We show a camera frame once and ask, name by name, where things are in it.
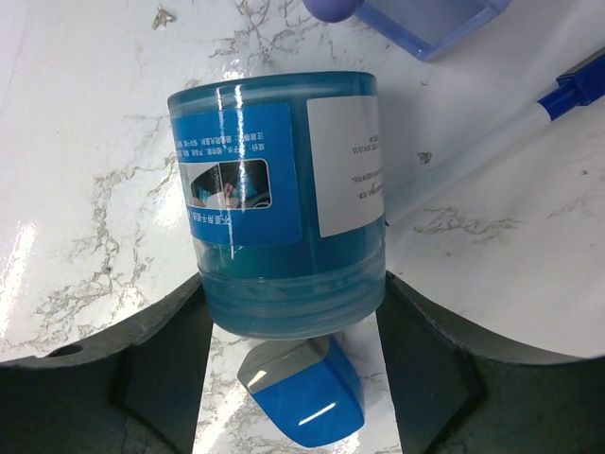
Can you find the blue-capped white pen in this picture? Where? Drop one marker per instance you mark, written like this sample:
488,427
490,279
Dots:
579,86

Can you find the blue eraser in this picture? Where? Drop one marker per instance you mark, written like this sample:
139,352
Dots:
309,389

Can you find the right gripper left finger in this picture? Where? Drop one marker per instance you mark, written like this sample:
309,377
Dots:
134,387

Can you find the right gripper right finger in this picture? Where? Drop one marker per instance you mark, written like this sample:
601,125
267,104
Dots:
458,387

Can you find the purple bin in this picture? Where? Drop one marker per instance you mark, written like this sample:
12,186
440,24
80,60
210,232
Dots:
423,28

